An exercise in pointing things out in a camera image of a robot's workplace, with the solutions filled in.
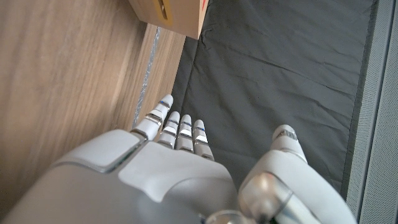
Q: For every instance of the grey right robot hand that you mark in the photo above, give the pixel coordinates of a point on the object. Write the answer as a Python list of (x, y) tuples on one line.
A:
[(174, 177)]

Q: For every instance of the wooden coin box with slots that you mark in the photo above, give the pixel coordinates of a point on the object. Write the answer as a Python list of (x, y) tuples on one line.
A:
[(183, 18)]

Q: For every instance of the grey tape line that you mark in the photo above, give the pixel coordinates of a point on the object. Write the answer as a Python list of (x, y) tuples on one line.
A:
[(146, 77)]

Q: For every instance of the black fabric backdrop curtain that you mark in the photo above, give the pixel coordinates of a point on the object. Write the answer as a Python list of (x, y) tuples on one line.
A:
[(273, 77)]

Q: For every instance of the grey perforated metal panel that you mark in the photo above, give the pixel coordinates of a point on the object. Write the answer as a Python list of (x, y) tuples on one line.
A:
[(379, 124)]

